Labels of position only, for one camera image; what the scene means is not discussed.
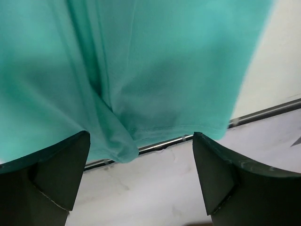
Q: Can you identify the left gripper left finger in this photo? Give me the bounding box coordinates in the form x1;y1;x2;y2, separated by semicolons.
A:
0;132;90;226

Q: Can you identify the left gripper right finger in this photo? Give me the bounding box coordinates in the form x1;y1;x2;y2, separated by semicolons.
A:
192;132;301;226

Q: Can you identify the teal t shirt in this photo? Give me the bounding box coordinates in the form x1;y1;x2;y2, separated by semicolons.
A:
0;0;274;162

